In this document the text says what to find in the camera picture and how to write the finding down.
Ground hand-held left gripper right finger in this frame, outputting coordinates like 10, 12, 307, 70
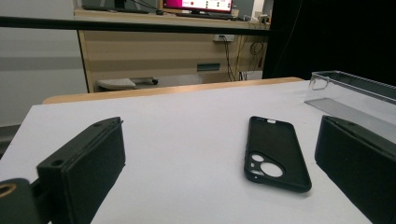
314, 115, 396, 224

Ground hanging desk cables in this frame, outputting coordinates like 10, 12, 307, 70
221, 35, 265, 82

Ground black curtain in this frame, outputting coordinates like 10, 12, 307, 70
262, 0, 396, 87

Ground wooden table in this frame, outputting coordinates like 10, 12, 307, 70
42, 77, 304, 105

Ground grey desk label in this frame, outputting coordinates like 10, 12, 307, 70
196, 63, 221, 72

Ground white table sheet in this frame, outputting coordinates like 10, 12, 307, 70
0, 79, 396, 224

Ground black phone case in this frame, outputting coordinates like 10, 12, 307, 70
243, 116, 313, 193

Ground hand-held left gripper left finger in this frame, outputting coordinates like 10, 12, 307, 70
36, 116, 127, 224

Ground black keyboard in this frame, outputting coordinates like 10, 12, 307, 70
176, 12, 233, 21
82, 5, 150, 15

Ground wooden desk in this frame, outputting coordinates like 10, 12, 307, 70
74, 7, 271, 93

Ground lit computer monitor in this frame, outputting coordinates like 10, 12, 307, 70
162, 0, 234, 15

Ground clear plastic tray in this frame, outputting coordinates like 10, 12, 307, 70
304, 70, 396, 144

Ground white chair base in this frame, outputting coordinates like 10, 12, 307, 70
95, 77, 160, 91

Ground white power strip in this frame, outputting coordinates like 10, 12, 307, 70
213, 34, 235, 43

